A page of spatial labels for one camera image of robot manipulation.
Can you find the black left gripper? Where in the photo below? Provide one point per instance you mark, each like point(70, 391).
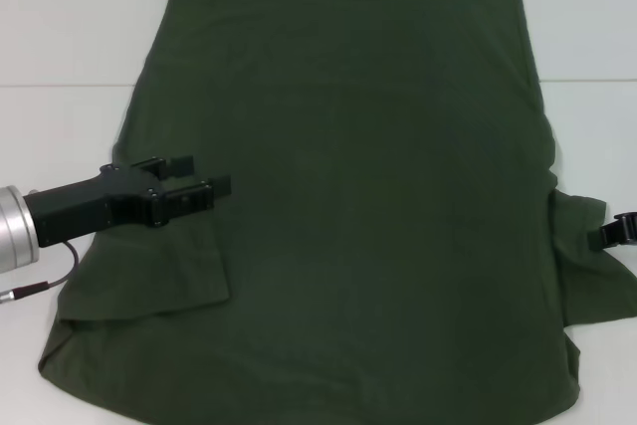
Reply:
point(89, 206)

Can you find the dark green t-shirt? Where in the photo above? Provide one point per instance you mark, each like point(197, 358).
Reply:
point(348, 171)

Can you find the metal left wrist connector plug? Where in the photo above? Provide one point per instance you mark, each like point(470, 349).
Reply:
point(25, 291)

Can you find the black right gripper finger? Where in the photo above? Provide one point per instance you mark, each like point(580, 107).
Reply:
point(604, 238)

